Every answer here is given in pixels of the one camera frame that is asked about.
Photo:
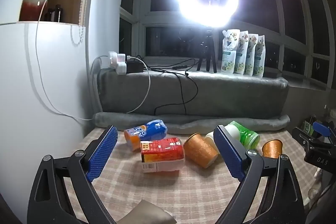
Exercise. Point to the dark glass bottle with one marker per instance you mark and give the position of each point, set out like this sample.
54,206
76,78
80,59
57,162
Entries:
58,14
51,15

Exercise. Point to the red drink carton pack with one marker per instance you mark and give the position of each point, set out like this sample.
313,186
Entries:
162,153

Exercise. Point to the large orange paper cup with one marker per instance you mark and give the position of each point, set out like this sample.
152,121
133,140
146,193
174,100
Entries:
200,150

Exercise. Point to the white green refill pouch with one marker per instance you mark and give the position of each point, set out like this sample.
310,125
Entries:
229,53
250,58
241,56
260,61

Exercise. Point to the small orange paper cup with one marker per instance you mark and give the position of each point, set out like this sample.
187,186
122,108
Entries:
273,149

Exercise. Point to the white power strip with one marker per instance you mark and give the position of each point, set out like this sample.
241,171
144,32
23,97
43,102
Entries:
118,62

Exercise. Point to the black tripod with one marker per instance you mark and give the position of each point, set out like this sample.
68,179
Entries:
208,56

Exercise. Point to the blue orange snack pack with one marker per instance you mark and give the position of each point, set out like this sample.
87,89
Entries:
145,133

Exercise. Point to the green packet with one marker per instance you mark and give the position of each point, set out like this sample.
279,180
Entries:
307,127

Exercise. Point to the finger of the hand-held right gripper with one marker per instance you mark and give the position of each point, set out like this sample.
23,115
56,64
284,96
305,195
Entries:
322,129
304,138

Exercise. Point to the small white bottle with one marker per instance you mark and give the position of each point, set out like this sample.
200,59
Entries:
210,138

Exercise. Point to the brown cloth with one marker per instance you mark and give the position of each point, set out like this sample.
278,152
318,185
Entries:
149,213

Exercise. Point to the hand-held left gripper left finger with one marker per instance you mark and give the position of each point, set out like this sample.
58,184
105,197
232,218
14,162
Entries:
103,153

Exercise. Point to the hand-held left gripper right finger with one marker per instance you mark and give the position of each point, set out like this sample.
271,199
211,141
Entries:
231,153

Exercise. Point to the black power adapter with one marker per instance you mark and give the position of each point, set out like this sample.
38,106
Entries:
134,67

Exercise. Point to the rolled grey blanket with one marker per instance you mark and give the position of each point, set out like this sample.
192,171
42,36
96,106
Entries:
210,123

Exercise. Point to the green bottle with white cap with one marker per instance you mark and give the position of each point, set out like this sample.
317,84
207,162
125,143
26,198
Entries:
248,137

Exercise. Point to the checked tablecloth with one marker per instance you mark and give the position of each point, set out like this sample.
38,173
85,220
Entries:
183,187

